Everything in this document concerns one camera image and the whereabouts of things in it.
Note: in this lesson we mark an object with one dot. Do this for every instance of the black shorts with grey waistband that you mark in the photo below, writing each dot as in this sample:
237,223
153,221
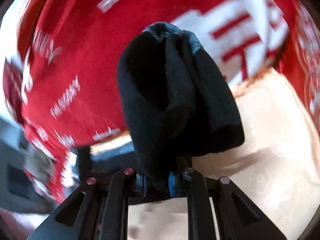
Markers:
176,103

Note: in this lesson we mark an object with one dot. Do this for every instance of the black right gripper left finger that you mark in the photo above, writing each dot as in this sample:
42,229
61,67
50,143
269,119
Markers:
97,209

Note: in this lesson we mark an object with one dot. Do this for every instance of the red blanket with white lettering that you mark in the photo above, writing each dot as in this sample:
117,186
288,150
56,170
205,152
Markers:
65,95

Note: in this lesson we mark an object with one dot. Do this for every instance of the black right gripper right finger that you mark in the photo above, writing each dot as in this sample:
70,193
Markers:
218,209

